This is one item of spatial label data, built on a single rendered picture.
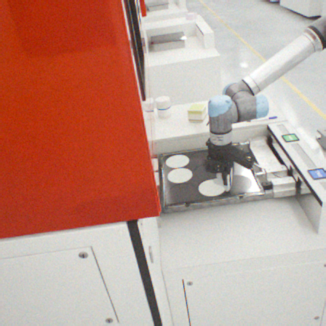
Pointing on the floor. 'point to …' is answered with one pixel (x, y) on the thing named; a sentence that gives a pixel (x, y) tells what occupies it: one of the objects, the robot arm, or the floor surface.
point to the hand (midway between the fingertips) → (228, 188)
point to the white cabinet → (251, 292)
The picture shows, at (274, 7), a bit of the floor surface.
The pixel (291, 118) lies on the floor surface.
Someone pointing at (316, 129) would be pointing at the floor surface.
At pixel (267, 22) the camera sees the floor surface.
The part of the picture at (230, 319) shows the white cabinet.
